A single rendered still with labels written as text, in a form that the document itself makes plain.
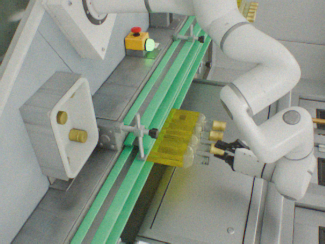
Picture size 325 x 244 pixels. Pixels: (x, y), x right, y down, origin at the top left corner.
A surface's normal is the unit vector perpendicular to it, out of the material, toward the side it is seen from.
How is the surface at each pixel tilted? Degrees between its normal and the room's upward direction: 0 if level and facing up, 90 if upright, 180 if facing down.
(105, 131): 90
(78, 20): 5
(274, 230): 90
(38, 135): 90
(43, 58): 0
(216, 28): 127
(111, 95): 90
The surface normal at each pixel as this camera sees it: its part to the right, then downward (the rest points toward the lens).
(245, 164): -0.58, 0.52
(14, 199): 0.95, 0.15
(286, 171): -0.63, 0.29
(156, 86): -0.05, -0.78
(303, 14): -0.31, 0.61
